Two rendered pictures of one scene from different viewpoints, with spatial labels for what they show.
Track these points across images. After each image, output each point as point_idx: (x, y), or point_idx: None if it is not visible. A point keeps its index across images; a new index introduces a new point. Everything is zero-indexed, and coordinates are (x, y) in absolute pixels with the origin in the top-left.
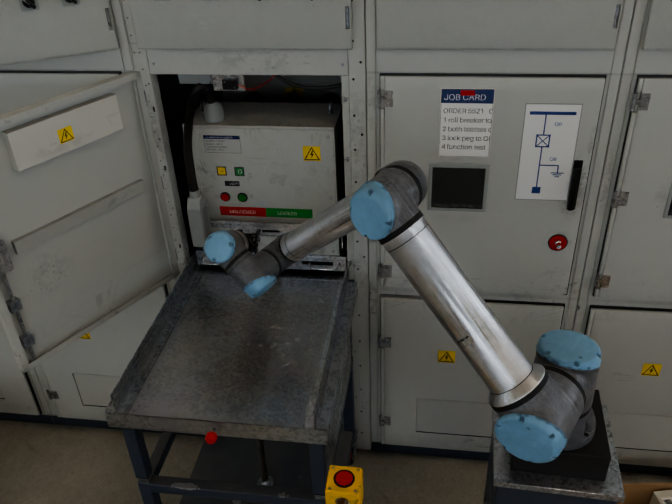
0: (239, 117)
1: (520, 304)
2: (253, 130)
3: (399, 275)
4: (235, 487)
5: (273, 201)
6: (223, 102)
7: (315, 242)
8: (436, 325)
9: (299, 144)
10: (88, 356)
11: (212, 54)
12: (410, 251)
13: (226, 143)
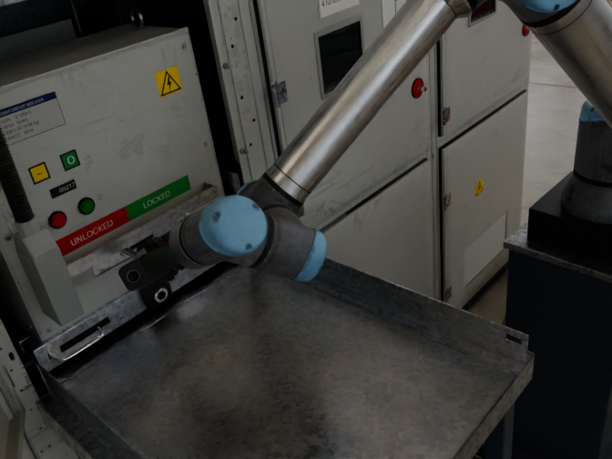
0: (18, 72)
1: (402, 178)
2: (76, 72)
3: (311, 207)
4: None
5: (134, 188)
6: None
7: (348, 141)
8: (350, 249)
9: (149, 72)
10: None
11: None
12: (599, 5)
13: (35, 115)
